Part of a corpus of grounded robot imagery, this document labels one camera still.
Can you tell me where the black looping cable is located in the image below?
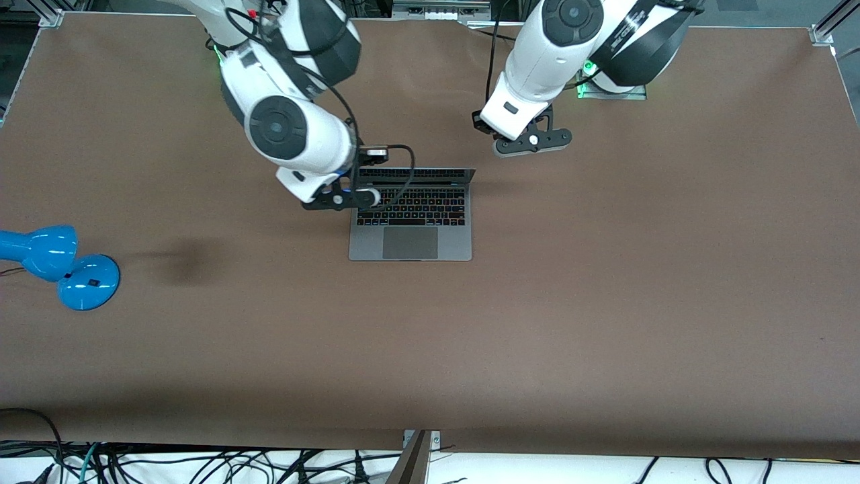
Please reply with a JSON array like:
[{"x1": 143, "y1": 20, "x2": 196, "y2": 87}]
[{"x1": 0, "y1": 408, "x2": 65, "y2": 484}]

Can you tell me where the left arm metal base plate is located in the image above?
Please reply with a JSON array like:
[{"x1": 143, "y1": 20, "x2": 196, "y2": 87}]
[{"x1": 578, "y1": 60, "x2": 647, "y2": 100}]

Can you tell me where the black cable tangle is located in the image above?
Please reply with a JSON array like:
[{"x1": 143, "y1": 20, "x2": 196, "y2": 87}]
[{"x1": 0, "y1": 440, "x2": 404, "y2": 484}]

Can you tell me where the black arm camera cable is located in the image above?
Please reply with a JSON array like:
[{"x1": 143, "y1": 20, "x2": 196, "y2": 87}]
[
  {"x1": 225, "y1": 0, "x2": 417, "y2": 212},
  {"x1": 489, "y1": 0, "x2": 511, "y2": 102}
]

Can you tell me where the teal cable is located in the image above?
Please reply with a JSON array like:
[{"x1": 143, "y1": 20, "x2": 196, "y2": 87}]
[{"x1": 79, "y1": 442, "x2": 103, "y2": 484}]

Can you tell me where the blue desk lamp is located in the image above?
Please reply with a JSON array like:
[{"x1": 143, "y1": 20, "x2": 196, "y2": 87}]
[{"x1": 0, "y1": 225, "x2": 122, "y2": 311}]

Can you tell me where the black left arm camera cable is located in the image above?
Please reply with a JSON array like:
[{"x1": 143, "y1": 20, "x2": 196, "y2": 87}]
[{"x1": 489, "y1": 0, "x2": 511, "y2": 102}]

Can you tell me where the grey laptop with black keyboard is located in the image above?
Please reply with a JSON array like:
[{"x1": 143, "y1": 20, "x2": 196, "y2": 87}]
[{"x1": 349, "y1": 167, "x2": 476, "y2": 262}]

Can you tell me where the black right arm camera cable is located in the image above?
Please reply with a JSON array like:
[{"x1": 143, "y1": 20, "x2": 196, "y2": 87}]
[{"x1": 225, "y1": 0, "x2": 417, "y2": 212}]

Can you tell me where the brown table cover sheet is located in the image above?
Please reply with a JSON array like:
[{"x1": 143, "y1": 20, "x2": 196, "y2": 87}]
[{"x1": 0, "y1": 12, "x2": 860, "y2": 461}]

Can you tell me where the black arm base cable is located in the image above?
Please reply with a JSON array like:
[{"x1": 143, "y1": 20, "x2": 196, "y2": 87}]
[{"x1": 464, "y1": 24, "x2": 518, "y2": 41}]

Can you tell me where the grey power strip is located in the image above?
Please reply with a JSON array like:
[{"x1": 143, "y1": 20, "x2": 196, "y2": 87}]
[{"x1": 392, "y1": 0, "x2": 492, "y2": 21}]

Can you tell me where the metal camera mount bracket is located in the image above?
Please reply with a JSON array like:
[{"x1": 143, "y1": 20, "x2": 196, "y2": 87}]
[{"x1": 386, "y1": 429, "x2": 442, "y2": 484}]

